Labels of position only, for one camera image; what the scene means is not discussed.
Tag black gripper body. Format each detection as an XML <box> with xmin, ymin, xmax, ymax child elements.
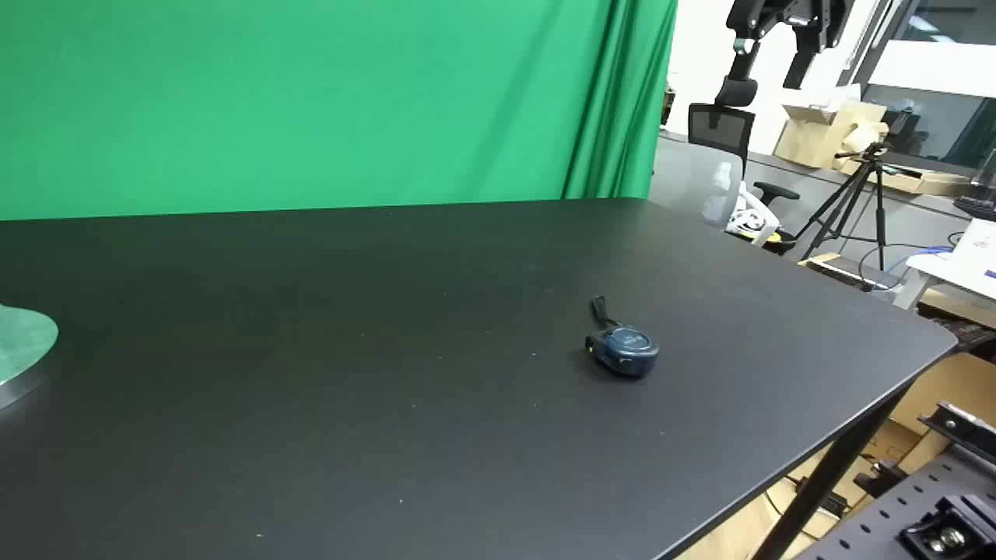
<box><xmin>725</xmin><ymin>0</ymin><xmax>849</xmax><ymax>34</ymax></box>

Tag blue tape roll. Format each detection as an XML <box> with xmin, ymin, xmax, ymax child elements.
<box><xmin>582</xmin><ymin>291</ymin><xmax>663</xmax><ymax>381</ymax></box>

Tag black office chair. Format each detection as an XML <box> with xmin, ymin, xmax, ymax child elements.
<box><xmin>684</xmin><ymin>100</ymin><xmax>804</xmax><ymax>204</ymax></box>

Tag open cardboard box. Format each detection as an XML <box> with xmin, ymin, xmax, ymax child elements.
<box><xmin>771</xmin><ymin>100</ymin><xmax>891</xmax><ymax>173</ymax></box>

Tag white printed paper item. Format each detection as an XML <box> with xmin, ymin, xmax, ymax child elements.
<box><xmin>721</xmin><ymin>187</ymin><xmax>784</xmax><ymax>247</ymax></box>

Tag white flat box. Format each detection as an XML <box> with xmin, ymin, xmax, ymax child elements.
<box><xmin>905</xmin><ymin>213</ymin><xmax>996</xmax><ymax>304</ymax></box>

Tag black table leg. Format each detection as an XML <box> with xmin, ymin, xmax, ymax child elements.
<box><xmin>750</xmin><ymin>381</ymin><xmax>917</xmax><ymax>560</ymax></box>

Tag green screen curtain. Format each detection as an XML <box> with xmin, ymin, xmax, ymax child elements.
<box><xmin>0</xmin><ymin>0</ymin><xmax>681</xmax><ymax>222</ymax></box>

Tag black perforated breadboard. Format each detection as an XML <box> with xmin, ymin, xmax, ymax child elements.
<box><xmin>792</xmin><ymin>450</ymin><xmax>996</xmax><ymax>560</ymax></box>

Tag black metal clamp block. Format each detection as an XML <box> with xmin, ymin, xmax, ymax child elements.
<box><xmin>896</xmin><ymin>491</ymin><xmax>996</xmax><ymax>560</ymax></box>

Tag green plate at table edge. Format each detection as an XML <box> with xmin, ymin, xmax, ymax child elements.
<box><xmin>0</xmin><ymin>302</ymin><xmax>63</xmax><ymax>390</ymax></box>

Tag black camera tripod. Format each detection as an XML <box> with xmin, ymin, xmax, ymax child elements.
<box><xmin>793</xmin><ymin>140</ymin><xmax>896</xmax><ymax>275</ymax></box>

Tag black metal rail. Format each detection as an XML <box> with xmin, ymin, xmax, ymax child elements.
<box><xmin>917</xmin><ymin>397</ymin><xmax>996</xmax><ymax>471</ymax></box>

